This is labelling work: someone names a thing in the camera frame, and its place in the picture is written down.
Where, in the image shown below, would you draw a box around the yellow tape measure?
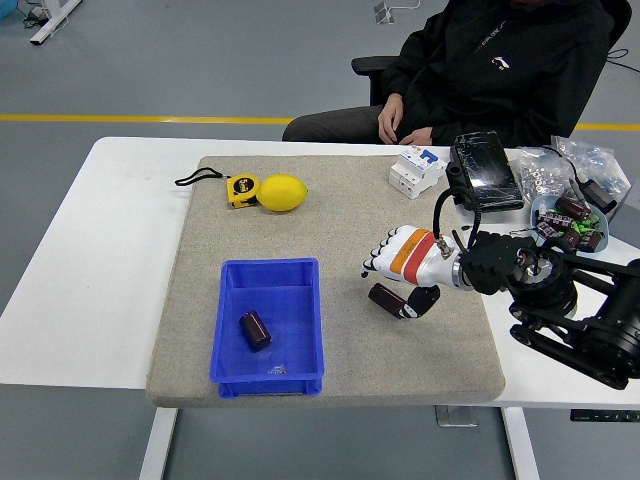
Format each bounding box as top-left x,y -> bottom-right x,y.
174,168 -> 262,210

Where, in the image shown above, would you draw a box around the person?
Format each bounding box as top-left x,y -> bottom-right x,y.
282,0 -> 617,149

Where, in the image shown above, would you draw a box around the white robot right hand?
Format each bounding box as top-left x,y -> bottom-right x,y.
359,225 -> 459,321

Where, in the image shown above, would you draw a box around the white circuit breaker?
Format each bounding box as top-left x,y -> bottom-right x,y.
388,145 -> 449,200

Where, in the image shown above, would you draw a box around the black chair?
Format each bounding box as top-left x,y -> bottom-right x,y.
350,0 -> 633,107

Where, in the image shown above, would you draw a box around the white desk frame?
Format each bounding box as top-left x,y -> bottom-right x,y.
29,0 -> 84,47

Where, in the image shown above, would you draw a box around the person's right hand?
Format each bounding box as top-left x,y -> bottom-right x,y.
377,94 -> 406,146

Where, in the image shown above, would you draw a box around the black floor cable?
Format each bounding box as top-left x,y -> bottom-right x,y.
605,47 -> 640,75

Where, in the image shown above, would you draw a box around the black power adapter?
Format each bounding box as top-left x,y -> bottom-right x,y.
542,144 -> 620,217

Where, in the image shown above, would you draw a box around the white table leg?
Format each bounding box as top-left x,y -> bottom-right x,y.
501,407 -> 542,480
138,407 -> 178,480

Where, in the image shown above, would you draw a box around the grey-brown mat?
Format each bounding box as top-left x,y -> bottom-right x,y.
145,154 -> 506,409

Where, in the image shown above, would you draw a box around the clear bag of washers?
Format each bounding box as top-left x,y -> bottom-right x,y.
514,145 -> 576,202

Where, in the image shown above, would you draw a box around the black table control panel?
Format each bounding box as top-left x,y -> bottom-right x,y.
570,409 -> 640,424

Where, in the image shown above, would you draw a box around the black wrapped case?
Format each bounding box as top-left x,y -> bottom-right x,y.
446,131 -> 525,213

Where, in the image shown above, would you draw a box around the clear bag of blue parts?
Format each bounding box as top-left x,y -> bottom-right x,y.
551,137 -> 632,201

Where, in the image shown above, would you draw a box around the yellow lemon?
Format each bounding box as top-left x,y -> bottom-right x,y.
256,173 -> 309,213

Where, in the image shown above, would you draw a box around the person's left hand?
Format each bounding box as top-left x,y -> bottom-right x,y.
402,126 -> 435,147

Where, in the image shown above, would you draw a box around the grey metal table bracket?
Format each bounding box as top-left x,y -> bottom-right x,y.
433,405 -> 479,428

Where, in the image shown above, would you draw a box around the light blue bowl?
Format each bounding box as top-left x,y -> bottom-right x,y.
529,194 -> 612,261

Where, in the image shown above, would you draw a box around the green plastic connectors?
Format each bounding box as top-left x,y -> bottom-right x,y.
573,213 -> 604,236

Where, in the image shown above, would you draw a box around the blue plastic box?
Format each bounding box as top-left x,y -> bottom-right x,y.
208,257 -> 326,399

